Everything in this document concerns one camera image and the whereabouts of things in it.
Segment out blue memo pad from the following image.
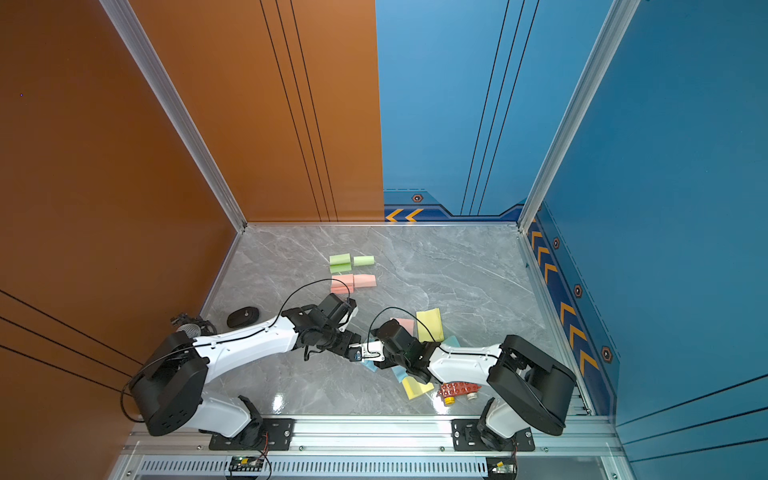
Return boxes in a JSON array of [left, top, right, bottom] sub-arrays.
[[392, 366, 408, 383], [361, 360, 378, 372], [443, 336, 460, 348]]

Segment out torn pink memo page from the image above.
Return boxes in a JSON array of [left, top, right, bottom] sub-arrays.
[[353, 274, 377, 289]]

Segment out green memo pad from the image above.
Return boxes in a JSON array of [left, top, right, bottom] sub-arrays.
[[329, 254, 352, 275]]

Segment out torn green memo page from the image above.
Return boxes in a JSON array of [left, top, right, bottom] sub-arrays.
[[353, 256, 375, 268]]

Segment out pink fanned memo pad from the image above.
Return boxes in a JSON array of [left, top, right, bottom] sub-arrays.
[[330, 275, 354, 295]]

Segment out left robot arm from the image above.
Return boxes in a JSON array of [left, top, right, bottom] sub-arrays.
[[126, 294, 362, 449]]

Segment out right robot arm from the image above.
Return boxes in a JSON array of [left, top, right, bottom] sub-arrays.
[[363, 319, 576, 451]]

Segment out yellow memo pad front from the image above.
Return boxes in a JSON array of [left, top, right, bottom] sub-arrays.
[[401, 376, 434, 400]]

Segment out yellow memo pad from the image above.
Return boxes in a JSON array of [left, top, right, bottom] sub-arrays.
[[401, 376, 434, 400], [416, 308, 445, 342]]

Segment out red toy car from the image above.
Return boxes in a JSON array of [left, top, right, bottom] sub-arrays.
[[438, 382, 481, 406]]

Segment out black computer mouse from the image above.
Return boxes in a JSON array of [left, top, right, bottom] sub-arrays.
[[226, 306, 260, 329]]

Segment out black microphone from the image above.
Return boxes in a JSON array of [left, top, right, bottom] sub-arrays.
[[170, 313, 218, 338]]

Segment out right circuit board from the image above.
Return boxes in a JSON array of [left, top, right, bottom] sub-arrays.
[[486, 457, 518, 480]]

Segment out circuit board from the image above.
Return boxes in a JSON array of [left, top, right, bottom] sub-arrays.
[[228, 456, 268, 475], [486, 457, 518, 480]]

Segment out left circuit board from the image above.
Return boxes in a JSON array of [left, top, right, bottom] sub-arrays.
[[228, 456, 268, 475]]

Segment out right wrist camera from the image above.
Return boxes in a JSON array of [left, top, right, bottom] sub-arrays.
[[350, 341, 383, 361]]

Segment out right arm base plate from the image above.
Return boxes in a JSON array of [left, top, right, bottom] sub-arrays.
[[451, 418, 536, 453]]

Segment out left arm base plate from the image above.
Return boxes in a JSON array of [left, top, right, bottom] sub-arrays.
[[209, 417, 296, 451]]

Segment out aluminium front rail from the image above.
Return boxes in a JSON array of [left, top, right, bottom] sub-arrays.
[[110, 415, 633, 479]]

